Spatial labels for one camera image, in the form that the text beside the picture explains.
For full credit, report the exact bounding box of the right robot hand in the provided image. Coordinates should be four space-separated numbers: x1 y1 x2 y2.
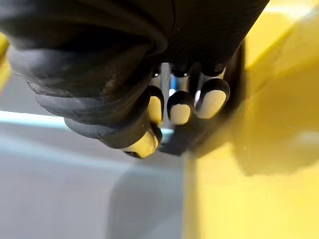
0 0 271 160

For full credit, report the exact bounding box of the yellow metal shelf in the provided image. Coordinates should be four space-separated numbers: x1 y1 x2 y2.
0 0 319 239

